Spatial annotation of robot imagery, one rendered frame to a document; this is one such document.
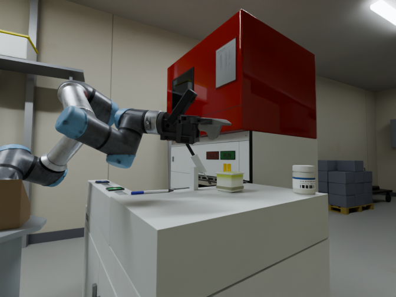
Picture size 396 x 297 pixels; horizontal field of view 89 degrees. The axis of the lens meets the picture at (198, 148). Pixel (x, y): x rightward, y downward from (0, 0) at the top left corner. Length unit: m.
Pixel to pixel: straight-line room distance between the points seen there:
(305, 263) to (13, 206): 1.01
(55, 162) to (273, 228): 0.94
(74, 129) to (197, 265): 0.41
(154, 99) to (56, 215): 2.11
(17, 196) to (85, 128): 0.52
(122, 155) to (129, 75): 2.91
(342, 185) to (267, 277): 4.48
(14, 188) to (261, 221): 0.87
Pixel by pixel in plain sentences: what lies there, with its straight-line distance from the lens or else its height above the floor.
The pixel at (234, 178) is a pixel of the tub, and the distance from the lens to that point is 0.71.
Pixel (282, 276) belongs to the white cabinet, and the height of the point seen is 0.78.
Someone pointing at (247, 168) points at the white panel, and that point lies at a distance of 1.02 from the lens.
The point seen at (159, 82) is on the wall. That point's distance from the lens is 3.55.
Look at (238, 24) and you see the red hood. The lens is 1.18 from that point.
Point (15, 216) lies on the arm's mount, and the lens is 1.03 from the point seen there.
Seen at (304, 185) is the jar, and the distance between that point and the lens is 0.77.
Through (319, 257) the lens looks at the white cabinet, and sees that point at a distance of 0.82.
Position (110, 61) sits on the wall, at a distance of 3.51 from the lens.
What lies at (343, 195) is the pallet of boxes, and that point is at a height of 0.37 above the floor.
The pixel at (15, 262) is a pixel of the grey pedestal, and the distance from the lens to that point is 1.10.
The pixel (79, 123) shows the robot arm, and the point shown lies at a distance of 0.56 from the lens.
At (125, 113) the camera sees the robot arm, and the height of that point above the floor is 1.22.
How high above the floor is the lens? 1.08
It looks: 3 degrees up
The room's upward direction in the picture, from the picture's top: straight up
